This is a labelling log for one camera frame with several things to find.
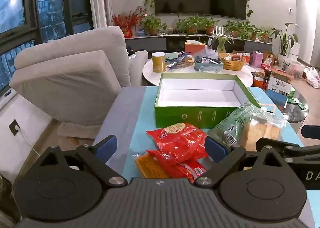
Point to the dark framed window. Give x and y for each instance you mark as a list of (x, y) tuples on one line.
[(45, 6)]

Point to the round glass side table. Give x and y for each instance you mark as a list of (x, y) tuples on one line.
[(297, 110)]

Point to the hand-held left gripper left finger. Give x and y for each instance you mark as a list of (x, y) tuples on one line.
[(107, 146)]

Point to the large red snack packet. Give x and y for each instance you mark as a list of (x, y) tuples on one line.
[(180, 140)]

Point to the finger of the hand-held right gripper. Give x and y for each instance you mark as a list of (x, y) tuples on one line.
[(311, 132), (281, 144)]

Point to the small leafy potted plant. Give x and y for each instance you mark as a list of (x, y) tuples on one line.
[(152, 24)]

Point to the clear glass bowl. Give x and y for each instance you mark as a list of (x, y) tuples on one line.
[(208, 69)]

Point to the wide leafy potted plant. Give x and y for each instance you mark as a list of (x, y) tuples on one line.
[(196, 24)]

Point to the green clear bread bag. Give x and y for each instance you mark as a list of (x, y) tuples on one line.
[(240, 123)]

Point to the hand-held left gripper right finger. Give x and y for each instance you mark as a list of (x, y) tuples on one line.
[(216, 148)]

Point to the clear storage bin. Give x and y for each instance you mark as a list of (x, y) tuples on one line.
[(295, 68)]

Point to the dark wall socket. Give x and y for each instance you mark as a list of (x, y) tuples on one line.
[(14, 127)]

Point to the orange tissue box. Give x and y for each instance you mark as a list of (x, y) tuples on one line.
[(195, 47)]

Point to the cardboard box with white label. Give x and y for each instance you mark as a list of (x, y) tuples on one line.
[(280, 88)]

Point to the yellow canister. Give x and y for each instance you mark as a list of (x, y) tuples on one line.
[(158, 63)]

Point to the orange cup stack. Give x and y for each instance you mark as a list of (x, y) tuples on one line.
[(258, 80)]

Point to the green cardboard box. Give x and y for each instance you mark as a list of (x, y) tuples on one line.
[(200, 93)]

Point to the teal plastic container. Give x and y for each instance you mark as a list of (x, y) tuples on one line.
[(208, 64)]

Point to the bushy potted plant group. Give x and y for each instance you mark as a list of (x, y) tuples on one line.
[(240, 29)]

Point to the pink box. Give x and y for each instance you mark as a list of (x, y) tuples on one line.
[(257, 59)]

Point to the beige armchair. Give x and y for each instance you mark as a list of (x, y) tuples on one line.
[(70, 78)]

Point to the dark television cabinet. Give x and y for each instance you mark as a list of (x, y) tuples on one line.
[(155, 43)]

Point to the wicker basket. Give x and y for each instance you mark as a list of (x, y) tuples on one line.
[(232, 64)]

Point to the white round table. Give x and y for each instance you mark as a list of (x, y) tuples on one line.
[(150, 75)]

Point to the white plastic bag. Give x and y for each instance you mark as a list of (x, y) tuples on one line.
[(312, 77)]

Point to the small red snack packet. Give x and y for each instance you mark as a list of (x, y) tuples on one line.
[(187, 169)]

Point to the orange snack packet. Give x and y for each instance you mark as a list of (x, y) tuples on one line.
[(150, 166)]

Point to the spider plant in glass vase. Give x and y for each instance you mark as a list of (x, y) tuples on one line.
[(221, 42)]

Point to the red flower arrangement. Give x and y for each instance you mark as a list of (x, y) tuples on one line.
[(126, 22)]

